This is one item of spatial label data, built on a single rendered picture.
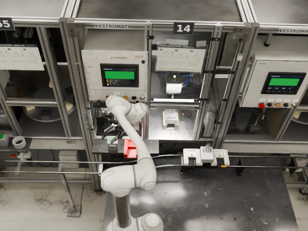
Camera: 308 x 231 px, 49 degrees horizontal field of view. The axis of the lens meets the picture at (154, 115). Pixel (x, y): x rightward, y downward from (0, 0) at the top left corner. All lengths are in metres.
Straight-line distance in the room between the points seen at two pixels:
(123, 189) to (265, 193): 1.41
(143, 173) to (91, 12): 1.03
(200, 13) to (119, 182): 1.13
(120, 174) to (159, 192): 0.94
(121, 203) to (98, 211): 1.41
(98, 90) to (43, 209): 1.63
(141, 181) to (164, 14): 1.02
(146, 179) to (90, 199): 1.73
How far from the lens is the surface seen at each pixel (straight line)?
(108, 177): 1.93
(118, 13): 2.17
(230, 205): 2.85
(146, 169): 1.95
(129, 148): 2.74
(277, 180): 3.09
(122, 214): 2.22
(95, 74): 2.30
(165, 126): 2.85
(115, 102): 2.26
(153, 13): 2.17
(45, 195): 3.70
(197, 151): 2.82
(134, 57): 2.18
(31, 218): 3.62
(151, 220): 2.41
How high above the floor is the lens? 3.16
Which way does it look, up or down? 49 degrees down
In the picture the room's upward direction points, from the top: 3 degrees clockwise
